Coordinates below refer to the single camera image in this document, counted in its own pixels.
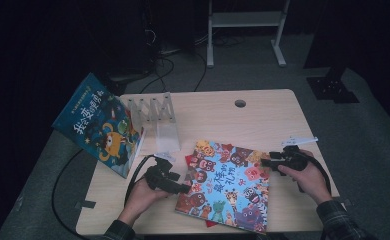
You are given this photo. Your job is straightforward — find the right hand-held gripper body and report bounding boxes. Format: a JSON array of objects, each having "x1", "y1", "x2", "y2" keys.
[{"x1": 279, "y1": 135, "x2": 319, "y2": 172}]

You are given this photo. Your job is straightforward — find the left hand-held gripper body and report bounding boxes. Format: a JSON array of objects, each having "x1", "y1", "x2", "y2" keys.
[{"x1": 144, "y1": 151, "x2": 184, "y2": 194}]

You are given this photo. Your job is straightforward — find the light blue animal picture book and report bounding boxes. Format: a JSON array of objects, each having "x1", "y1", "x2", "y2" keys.
[{"x1": 175, "y1": 139, "x2": 271, "y2": 234}]

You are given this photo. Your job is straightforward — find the white expandable book rack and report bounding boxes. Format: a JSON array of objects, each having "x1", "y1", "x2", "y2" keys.
[{"x1": 119, "y1": 92, "x2": 181, "y2": 156}]

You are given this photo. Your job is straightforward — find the dark blue monster picture book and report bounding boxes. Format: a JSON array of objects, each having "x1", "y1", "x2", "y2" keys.
[{"x1": 51, "y1": 72, "x2": 146, "y2": 179}]

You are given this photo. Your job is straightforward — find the person's right hand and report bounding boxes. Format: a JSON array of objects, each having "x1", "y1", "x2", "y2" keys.
[{"x1": 277, "y1": 149, "x2": 333, "y2": 205}]

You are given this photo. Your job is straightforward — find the person's left hand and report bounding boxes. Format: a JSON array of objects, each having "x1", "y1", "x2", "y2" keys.
[{"x1": 117, "y1": 178, "x2": 171, "y2": 228}]

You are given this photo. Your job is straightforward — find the grey tape strip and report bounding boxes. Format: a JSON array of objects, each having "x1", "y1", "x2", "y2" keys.
[
  {"x1": 74, "y1": 199, "x2": 97, "y2": 210},
  {"x1": 332, "y1": 197, "x2": 353, "y2": 207}
]

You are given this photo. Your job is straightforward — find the black stand base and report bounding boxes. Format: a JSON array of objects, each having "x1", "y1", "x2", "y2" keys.
[
  {"x1": 306, "y1": 64, "x2": 361, "y2": 104},
  {"x1": 104, "y1": 76, "x2": 128, "y2": 98}
]

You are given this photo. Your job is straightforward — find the dark equipment cabinet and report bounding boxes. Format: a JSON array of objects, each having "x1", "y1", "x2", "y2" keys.
[{"x1": 142, "y1": 0, "x2": 197, "y2": 56}]

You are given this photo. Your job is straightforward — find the left hand-held gripper cable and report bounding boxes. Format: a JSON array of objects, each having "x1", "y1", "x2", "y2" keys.
[{"x1": 123, "y1": 153, "x2": 159, "y2": 208}]

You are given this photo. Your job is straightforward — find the hand-held gripper cable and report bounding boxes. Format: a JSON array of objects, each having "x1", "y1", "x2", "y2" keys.
[
  {"x1": 296, "y1": 149, "x2": 332, "y2": 196},
  {"x1": 123, "y1": 153, "x2": 159, "y2": 208}
]

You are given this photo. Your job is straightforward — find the right hand-held gripper cable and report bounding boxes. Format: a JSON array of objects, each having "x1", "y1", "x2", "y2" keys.
[{"x1": 296, "y1": 149, "x2": 332, "y2": 196}]

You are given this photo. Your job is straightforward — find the long looping black floor cable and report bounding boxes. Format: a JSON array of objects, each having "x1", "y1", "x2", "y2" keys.
[{"x1": 51, "y1": 148, "x2": 84, "y2": 240}]

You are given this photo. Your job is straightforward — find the cable bundle under stand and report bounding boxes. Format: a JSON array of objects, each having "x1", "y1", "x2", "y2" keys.
[{"x1": 212, "y1": 34, "x2": 247, "y2": 48}]

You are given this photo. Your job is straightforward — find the white metal stand frame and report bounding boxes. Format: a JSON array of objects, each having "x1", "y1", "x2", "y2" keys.
[{"x1": 206, "y1": 0, "x2": 291, "y2": 69}]

